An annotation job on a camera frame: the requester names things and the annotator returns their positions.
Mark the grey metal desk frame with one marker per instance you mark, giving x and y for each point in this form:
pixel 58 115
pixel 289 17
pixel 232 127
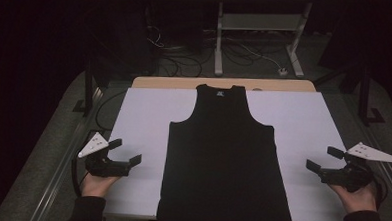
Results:
pixel 261 22

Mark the person's left hand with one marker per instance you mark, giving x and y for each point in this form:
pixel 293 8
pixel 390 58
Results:
pixel 95 186

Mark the wooden table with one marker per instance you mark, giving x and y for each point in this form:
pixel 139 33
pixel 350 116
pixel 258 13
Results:
pixel 172 82

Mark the black tank top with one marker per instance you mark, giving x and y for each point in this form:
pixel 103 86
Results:
pixel 222 158

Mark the person's right hand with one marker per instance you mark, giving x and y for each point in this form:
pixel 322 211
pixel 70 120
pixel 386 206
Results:
pixel 360 201

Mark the white plug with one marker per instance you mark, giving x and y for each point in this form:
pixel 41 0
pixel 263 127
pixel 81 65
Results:
pixel 283 72

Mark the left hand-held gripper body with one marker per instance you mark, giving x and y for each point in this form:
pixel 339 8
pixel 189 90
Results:
pixel 106 168

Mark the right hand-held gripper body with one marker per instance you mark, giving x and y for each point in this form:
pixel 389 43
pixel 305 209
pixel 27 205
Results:
pixel 351 175

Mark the black floor stand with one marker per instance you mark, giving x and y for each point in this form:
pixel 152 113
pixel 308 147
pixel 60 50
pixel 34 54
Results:
pixel 89 86
pixel 364 98

